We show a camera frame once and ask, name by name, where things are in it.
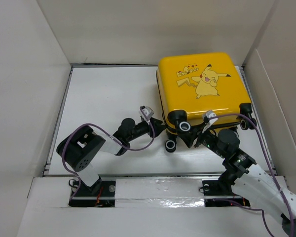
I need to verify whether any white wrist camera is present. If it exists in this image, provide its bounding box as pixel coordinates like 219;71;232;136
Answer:
139;106;154;122
202;110;218;133

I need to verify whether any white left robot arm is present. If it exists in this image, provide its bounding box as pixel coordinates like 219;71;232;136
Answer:
56;118;166;196

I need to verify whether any yellow hard-shell suitcase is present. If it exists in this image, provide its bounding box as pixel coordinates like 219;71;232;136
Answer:
156;52;257;153

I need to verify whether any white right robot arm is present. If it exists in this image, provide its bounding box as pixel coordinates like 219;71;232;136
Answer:
181;129;296;237

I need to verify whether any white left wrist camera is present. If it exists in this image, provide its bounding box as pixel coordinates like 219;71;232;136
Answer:
139;106;154;122

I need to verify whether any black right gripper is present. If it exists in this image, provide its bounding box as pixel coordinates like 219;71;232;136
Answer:
177;121;226;158

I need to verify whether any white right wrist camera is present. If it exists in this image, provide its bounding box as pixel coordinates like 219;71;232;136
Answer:
202;110;218;133

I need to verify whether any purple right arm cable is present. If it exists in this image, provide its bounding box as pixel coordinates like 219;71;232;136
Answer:
208;113;296;237

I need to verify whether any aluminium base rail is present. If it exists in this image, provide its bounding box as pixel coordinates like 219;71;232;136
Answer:
43;171;277;202

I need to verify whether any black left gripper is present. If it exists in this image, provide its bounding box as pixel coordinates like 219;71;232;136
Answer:
126;117;166;142

